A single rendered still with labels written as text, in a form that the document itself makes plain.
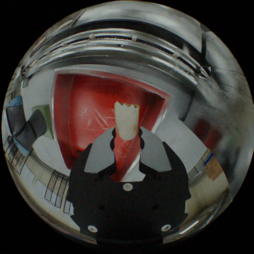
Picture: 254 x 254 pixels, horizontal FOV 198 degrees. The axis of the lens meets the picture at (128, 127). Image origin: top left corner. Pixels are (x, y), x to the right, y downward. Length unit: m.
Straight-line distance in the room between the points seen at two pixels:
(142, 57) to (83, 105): 0.25
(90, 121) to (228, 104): 0.45
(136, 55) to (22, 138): 0.50
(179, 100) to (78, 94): 0.37
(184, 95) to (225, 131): 0.22
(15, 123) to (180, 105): 0.65
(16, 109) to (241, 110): 0.63
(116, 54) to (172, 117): 0.29
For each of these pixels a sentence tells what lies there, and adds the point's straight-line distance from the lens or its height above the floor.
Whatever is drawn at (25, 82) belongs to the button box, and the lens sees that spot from 0.81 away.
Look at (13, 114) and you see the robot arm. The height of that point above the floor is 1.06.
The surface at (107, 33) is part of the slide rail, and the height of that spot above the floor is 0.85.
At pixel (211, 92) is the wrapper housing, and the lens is 0.29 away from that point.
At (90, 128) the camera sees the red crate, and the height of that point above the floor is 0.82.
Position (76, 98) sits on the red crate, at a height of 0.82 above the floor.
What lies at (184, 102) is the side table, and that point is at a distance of 0.36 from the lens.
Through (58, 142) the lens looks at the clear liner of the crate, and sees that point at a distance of 0.35.
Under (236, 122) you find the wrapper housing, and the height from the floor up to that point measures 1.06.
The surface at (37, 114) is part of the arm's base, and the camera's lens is 0.48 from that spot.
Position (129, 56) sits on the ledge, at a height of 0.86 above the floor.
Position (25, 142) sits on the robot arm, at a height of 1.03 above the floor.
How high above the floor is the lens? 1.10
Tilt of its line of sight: 61 degrees down
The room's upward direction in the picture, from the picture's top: 177 degrees clockwise
